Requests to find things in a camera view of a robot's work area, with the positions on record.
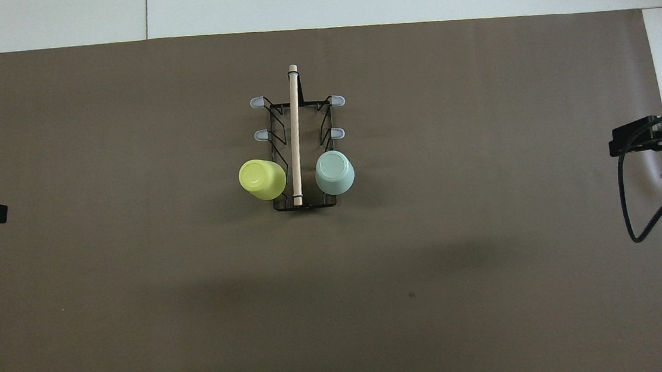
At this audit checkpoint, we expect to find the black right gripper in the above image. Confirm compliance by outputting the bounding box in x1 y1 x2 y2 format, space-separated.
607 114 662 162

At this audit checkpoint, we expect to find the yellow plastic cup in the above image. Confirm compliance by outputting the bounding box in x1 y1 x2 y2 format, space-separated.
237 156 289 204

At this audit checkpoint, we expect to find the green plastic cup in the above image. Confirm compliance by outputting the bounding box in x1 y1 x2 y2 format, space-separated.
312 149 358 198

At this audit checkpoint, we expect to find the brown table mat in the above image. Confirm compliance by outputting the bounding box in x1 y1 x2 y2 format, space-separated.
0 0 662 372

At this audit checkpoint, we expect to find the black wire cup rack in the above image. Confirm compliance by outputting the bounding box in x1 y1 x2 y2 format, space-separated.
241 60 355 214

